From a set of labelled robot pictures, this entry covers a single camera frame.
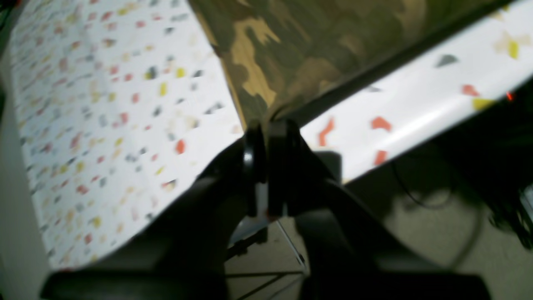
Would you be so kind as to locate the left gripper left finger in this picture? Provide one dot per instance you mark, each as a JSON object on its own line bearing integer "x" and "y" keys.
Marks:
{"x": 181, "y": 254}

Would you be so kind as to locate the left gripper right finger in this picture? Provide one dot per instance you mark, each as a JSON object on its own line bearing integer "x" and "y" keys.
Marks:
{"x": 352, "y": 256}

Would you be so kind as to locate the camouflage T-shirt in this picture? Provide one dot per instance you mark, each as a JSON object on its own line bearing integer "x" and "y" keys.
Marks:
{"x": 281, "y": 55}

